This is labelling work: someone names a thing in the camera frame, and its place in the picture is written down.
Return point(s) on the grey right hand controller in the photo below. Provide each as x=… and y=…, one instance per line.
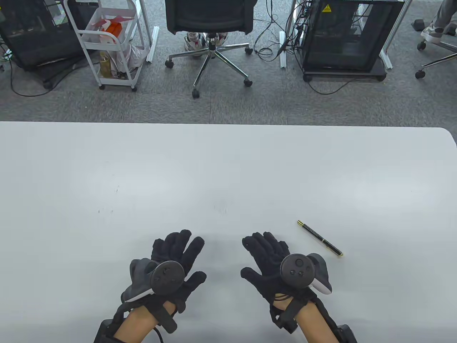
x=296, y=269

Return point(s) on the red white packet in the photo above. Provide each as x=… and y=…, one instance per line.
x=97, y=24

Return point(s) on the black office chair chrome base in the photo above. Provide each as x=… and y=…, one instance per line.
x=209, y=14

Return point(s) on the black cabinet with warning sticker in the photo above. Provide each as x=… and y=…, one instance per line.
x=342, y=35

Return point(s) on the chrome chair base with casters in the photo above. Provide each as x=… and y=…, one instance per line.
x=437, y=62

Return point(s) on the grey hand controller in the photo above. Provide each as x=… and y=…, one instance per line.
x=296, y=269
x=166, y=277

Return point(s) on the white patterned sneaker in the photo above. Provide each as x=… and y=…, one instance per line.
x=194, y=40

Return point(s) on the person's left hand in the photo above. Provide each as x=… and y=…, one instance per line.
x=178, y=246

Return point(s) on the black gold fountain pen cap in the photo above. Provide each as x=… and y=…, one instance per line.
x=332, y=249

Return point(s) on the person's left forearm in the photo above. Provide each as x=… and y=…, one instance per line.
x=137, y=325

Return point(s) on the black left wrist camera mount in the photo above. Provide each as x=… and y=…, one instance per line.
x=167, y=319

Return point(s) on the yellowish bottle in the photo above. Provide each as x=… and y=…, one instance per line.
x=105, y=64

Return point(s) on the white aluminium rail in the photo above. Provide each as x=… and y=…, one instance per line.
x=282, y=50

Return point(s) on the black flat floor board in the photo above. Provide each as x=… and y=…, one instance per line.
x=60, y=71

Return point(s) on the black glass computer case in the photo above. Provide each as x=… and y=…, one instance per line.
x=35, y=32

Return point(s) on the black gold fountain pen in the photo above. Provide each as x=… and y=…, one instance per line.
x=310, y=230

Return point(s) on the white metal utility cart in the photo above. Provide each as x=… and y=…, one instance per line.
x=117, y=40

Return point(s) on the white desk leg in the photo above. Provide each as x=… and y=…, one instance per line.
x=389, y=43
x=152, y=39

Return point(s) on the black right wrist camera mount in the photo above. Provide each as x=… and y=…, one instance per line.
x=287, y=319

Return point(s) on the clear plastic bag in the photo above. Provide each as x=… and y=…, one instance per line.
x=137, y=57

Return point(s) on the person's right forearm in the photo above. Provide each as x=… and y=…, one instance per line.
x=310, y=328

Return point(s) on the grey left hand controller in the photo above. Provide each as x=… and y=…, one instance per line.
x=166, y=277

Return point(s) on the person's right hand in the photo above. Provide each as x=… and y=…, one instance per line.
x=266, y=257

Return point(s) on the orange box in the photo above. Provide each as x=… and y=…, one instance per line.
x=113, y=28

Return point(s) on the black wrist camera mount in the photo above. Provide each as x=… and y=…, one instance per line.
x=167, y=319
x=287, y=319

